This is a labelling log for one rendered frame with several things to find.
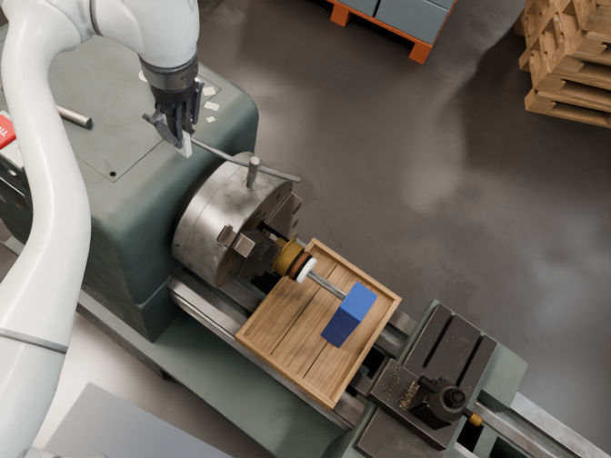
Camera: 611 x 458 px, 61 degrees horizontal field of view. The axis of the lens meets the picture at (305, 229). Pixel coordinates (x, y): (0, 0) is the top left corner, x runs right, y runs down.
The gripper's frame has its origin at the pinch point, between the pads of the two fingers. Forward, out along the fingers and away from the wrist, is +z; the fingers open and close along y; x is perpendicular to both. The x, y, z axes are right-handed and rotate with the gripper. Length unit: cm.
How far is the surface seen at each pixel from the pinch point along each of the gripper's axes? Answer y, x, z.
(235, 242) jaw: -5.4, -17.6, 14.9
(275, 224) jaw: 6.8, -19.8, 23.6
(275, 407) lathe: -20, -44, 78
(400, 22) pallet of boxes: 205, 25, 129
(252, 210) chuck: 0.9, -17.0, 10.2
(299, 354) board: -10, -42, 45
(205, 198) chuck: -2.8, -7.2, 11.0
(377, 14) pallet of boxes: 203, 39, 131
